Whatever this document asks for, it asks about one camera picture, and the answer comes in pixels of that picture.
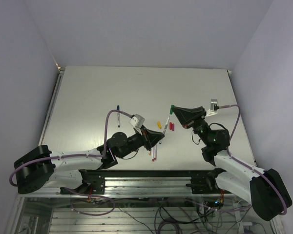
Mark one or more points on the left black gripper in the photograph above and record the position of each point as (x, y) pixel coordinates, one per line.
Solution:
(146, 135)

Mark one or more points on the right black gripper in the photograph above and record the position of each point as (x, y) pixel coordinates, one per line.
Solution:
(189, 117)

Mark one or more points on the green pen cap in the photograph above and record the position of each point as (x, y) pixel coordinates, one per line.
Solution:
(171, 110)

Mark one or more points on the green pen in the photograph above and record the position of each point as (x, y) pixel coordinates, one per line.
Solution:
(166, 125)

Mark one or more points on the blue pen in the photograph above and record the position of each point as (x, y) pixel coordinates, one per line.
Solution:
(118, 117)

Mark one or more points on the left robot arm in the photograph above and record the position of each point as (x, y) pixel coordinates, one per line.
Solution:
(43, 168)

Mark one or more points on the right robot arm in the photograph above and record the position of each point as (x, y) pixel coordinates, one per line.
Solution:
(263, 189)

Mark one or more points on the red pen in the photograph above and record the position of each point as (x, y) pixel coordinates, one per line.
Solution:
(152, 154)

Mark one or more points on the yellow pen cap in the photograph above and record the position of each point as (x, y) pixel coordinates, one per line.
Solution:
(159, 125)

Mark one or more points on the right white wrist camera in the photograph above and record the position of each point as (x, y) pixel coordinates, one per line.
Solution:
(213, 108)

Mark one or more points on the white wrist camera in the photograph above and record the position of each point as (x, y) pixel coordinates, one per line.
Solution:
(136, 121)
(213, 108)

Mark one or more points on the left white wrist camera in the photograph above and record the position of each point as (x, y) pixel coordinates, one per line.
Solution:
(136, 121)

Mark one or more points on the aluminium frame rail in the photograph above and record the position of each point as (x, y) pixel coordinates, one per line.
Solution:
(117, 187)

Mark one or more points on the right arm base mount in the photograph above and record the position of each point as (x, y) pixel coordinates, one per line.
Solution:
(203, 181)

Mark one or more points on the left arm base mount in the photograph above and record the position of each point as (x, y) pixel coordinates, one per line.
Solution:
(92, 183)

